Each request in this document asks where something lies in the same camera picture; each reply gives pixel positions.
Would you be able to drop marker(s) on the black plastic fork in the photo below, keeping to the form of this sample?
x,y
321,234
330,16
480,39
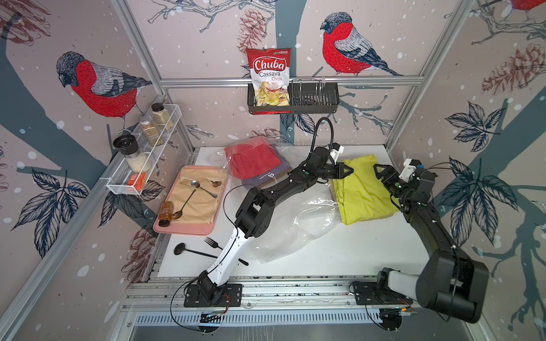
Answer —
x,y
212,243

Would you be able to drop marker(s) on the pink tray with beige mat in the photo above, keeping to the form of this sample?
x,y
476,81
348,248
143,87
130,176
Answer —
x,y
194,173

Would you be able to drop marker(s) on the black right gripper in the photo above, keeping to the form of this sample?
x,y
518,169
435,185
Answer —
x,y
388,170

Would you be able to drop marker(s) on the yellow spice jar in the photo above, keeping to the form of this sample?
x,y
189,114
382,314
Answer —
x,y
161,115

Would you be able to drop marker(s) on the red Chuba cassava chips bag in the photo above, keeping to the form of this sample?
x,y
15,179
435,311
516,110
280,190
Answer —
x,y
270,74

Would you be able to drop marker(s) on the small red packet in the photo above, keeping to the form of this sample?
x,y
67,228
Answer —
x,y
137,181

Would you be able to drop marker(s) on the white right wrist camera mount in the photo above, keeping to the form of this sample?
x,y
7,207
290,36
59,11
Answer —
x,y
410,166

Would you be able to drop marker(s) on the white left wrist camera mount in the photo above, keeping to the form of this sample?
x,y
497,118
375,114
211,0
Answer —
x,y
335,152

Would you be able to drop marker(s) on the clear plastic vacuum bag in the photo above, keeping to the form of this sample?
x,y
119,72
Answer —
x,y
296,223

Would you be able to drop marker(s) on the purple grey folded garment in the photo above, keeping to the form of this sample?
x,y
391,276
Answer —
x,y
271,176

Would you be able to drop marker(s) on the amber sauce bottle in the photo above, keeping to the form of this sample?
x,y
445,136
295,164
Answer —
x,y
166,214

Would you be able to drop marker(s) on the black lid spice jar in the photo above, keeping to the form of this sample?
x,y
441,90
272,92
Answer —
x,y
136,159

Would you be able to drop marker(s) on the black ladle spoon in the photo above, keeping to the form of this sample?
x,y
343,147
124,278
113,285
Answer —
x,y
181,248

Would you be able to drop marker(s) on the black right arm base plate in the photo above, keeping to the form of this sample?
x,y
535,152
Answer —
x,y
368,293

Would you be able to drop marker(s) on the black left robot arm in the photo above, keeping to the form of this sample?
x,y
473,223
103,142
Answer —
x,y
254,215

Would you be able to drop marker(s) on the metal spoon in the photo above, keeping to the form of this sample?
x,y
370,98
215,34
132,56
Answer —
x,y
195,201

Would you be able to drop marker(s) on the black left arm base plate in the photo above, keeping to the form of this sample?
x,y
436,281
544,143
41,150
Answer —
x,y
231,295

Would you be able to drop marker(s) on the brown spice jar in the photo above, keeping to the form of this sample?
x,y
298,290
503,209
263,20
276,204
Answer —
x,y
151,132

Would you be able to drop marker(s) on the black wire wall basket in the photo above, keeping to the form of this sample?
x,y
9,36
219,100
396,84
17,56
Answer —
x,y
304,98

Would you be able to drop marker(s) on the red garment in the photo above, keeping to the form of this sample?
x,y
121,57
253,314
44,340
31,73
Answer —
x,y
251,158

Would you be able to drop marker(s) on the clear acrylic spice shelf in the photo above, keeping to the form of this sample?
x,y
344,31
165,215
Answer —
x,y
117,182

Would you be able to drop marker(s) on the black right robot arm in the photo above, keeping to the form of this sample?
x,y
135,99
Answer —
x,y
451,283

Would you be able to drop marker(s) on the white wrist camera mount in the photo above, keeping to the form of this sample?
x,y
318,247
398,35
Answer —
x,y
410,166
335,152

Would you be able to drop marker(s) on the neon yellow garment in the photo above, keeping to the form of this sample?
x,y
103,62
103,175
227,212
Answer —
x,y
361,196

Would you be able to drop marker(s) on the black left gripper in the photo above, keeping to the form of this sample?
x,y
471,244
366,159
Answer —
x,y
338,171

